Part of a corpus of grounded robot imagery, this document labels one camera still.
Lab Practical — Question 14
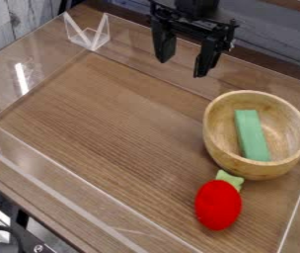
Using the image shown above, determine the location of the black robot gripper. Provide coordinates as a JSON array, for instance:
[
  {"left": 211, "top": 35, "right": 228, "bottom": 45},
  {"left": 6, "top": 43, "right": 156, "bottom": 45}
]
[{"left": 149, "top": 0, "right": 239, "bottom": 78}]

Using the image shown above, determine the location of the red plush strawberry toy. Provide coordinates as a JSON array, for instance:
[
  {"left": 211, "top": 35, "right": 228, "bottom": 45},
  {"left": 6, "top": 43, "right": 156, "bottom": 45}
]
[{"left": 195, "top": 170, "right": 244, "bottom": 230}]

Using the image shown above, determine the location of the wooden bowl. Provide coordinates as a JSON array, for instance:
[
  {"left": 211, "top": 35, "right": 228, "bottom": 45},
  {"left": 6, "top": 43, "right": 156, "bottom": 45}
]
[{"left": 203, "top": 90, "right": 300, "bottom": 181}]

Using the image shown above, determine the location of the clear acrylic tray barrier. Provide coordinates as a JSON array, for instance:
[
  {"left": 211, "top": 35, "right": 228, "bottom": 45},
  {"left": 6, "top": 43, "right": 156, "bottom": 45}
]
[{"left": 0, "top": 7, "right": 300, "bottom": 253}]

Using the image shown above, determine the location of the green rectangular block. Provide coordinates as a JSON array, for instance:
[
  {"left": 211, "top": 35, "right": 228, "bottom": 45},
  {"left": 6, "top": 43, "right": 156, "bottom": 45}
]
[{"left": 235, "top": 110, "right": 271, "bottom": 162}]

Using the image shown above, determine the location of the black table leg frame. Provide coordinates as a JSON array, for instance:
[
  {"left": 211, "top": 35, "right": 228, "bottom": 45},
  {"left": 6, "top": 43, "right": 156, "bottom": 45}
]
[{"left": 8, "top": 206, "right": 57, "bottom": 253}]

